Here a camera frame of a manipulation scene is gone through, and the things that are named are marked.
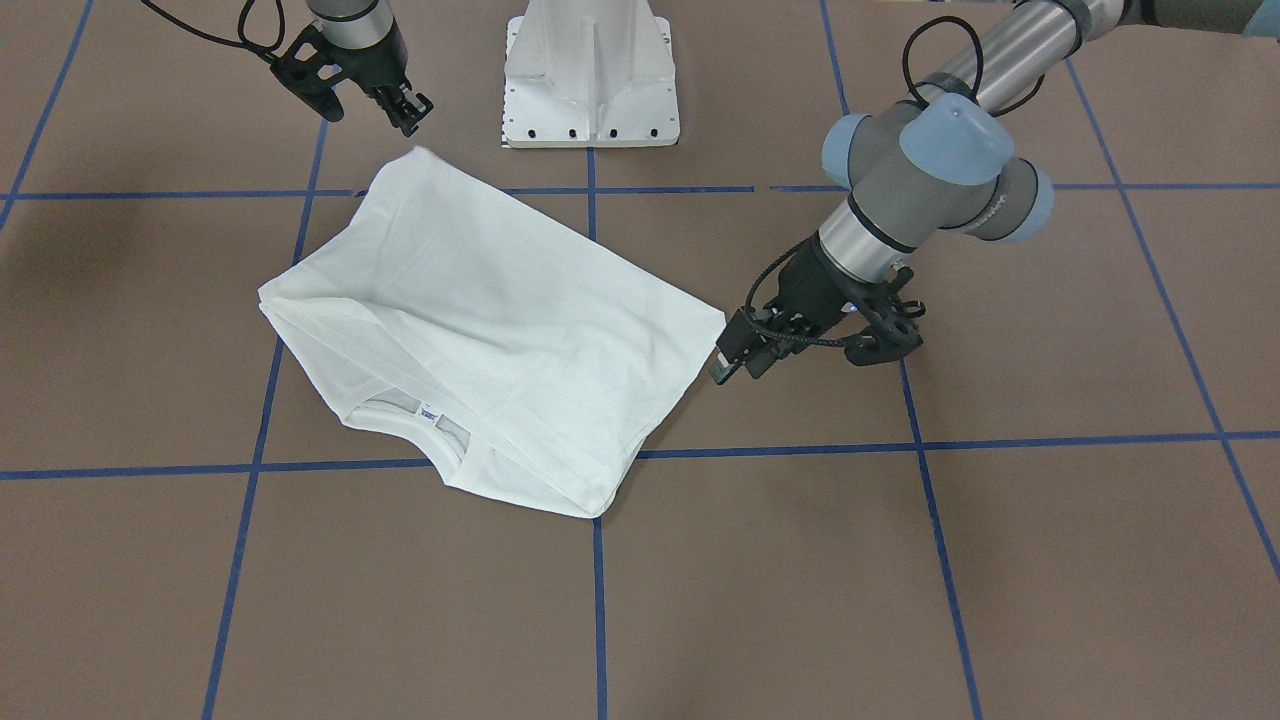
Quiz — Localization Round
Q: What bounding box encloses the white long-sleeve printed shirt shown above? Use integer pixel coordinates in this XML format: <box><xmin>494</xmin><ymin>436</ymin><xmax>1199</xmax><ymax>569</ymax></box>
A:
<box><xmin>259</xmin><ymin>147</ymin><xmax>724</xmax><ymax>518</ymax></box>

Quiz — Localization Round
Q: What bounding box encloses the white pedestal base plate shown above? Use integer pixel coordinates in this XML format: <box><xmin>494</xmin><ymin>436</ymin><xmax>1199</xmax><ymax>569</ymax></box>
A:
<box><xmin>500</xmin><ymin>9</ymin><xmax>682</xmax><ymax>149</ymax></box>

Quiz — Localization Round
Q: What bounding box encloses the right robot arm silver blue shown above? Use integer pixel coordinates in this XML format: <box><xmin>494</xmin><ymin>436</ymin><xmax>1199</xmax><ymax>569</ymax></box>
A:
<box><xmin>291</xmin><ymin>1</ymin><xmax>433</xmax><ymax>137</ymax></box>

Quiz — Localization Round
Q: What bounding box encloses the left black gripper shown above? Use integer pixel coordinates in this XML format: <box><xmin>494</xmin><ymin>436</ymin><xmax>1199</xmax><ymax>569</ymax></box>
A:
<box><xmin>710</xmin><ymin>234</ymin><xmax>870</xmax><ymax>386</ymax></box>

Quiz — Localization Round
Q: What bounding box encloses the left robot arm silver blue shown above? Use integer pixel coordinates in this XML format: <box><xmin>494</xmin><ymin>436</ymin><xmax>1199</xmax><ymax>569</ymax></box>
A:
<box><xmin>710</xmin><ymin>1</ymin><xmax>1277</xmax><ymax>384</ymax></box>

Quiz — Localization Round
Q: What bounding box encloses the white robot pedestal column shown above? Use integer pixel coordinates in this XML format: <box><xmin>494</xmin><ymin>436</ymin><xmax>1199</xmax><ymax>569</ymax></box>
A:
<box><xmin>504</xmin><ymin>1</ymin><xmax>676</xmax><ymax>110</ymax></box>

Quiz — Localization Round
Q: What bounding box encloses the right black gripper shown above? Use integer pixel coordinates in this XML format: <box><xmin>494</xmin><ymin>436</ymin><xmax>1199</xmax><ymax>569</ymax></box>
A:
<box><xmin>330</xmin><ymin>22</ymin><xmax>433</xmax><ymax>138</ymax></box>

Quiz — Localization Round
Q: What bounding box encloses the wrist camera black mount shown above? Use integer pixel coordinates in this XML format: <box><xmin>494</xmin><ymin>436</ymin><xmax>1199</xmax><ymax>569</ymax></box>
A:
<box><xmin>841</xmin><ymin>263</ymin><xmax>927</xmax><ymax>366</ymax></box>
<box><xmin>268</xmin><ymin>24</ymin><xmax>344</xmax><ymax>123</ymax></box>

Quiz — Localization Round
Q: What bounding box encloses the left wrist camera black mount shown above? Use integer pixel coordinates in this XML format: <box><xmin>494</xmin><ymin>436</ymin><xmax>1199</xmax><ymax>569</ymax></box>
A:
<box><xmin>841</xmin><ymin>263</ymin><xmax>927</xmax><ymax>366</ymax></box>

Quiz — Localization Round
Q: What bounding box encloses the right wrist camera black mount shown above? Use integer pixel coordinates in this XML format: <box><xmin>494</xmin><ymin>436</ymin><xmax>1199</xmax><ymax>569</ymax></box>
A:
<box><xmin>268</xmin><ymin>24</ymin><xmax>344</xmax><ymax>123</ymax></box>

